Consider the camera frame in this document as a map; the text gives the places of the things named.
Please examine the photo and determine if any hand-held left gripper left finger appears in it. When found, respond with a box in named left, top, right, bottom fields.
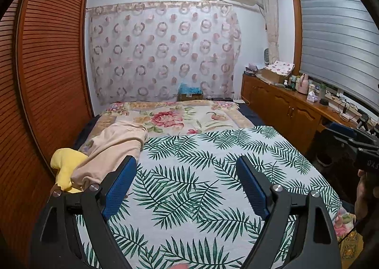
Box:
left=30, top=155, right=137, bottom=269

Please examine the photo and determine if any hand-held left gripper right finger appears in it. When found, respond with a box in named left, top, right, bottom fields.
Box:
left=236, top=155, right=341, bottom=269

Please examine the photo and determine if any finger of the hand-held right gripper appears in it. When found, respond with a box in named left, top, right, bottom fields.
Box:
left=347, top=130, right=379, bottom=151
left=328, top=122, right=359, bottom=141

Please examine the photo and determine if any peach printed t-shirt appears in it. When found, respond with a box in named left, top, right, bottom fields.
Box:
left=71, top=121, right=149, bottom=191

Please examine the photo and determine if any person's right hand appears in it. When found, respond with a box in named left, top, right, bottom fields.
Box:
left=355, top=169, right=372, bottom=223

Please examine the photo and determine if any green leaf print blanket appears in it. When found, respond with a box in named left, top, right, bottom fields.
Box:
left=75, top=125, right=343, bottom=269

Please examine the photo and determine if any yellow plush toy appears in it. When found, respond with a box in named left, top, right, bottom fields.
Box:
left=50, top=148, right=89, bottom=194

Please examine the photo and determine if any wooden side cabinet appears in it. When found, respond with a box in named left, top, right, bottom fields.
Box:
left=241, top=73, right=356, bottom=155

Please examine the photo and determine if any cardboard box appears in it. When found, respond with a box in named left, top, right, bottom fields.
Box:
left=257, top=68, right=287, bottom=85

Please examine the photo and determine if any grey window blind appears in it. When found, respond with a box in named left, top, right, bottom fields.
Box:
left=295, top=0, right=379, bottom=104

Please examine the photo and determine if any small brown box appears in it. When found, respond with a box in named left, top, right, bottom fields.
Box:
left=177, top=92, right=205, bottom=102

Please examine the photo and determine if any teal cloth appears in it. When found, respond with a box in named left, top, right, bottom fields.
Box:
left=179, top=83, right=203, bottom=95

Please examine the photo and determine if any tied floral window curtain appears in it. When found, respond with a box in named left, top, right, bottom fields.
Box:
left=260, top=0, right=281, bottom=66

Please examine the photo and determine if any circle print sheer curtain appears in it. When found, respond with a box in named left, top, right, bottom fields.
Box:
left=87, top=1, right=242, bottom=107

